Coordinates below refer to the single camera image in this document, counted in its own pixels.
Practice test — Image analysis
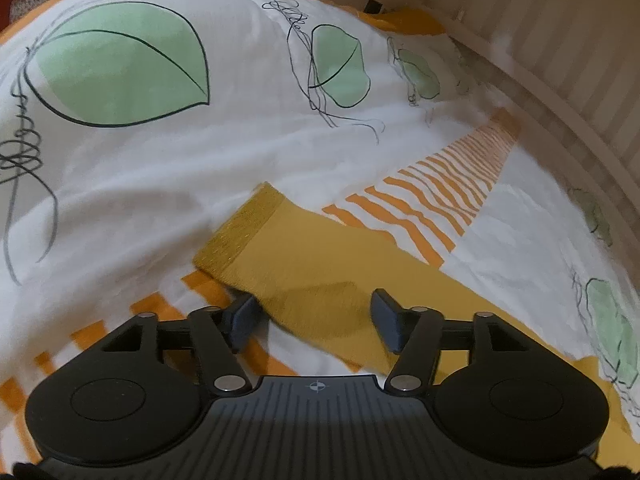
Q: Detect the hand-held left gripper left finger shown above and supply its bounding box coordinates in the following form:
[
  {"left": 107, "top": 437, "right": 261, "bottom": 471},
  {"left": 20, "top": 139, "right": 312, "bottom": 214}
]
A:
[{"left": 100, "top": 294, "right": 262, "bottom": 395}]

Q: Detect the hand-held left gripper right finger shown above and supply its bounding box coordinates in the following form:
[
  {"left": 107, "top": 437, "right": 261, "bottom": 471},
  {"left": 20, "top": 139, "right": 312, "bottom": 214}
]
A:
[{"left": 370, "top": 288, "right": 516, "bottom": 395}]

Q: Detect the mustard yellow knit sweater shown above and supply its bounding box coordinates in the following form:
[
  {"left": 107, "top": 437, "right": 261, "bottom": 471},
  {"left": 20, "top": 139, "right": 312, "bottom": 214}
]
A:
[{"left": 192, "top": 182, "right": 640, "bottom": 448}]

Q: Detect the white leaf-print duvet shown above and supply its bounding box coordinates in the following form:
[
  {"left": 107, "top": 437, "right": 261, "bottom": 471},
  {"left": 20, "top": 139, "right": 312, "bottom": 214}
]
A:
[{"left": 0, "top": 0, "right": 640, "bottom": 466}]

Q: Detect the yellow bed sheet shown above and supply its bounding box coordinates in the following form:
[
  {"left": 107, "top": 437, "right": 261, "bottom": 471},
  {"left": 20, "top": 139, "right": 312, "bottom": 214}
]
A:
[{"left": 359, "top": 6, "right": 444, "bottom": 37}]

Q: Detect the light wooden bed frame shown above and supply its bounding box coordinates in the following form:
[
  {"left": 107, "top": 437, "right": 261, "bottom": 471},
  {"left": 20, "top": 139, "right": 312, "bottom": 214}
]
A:
[{"left": 150, "top": 0, "right": 640, "bottom": 281}]

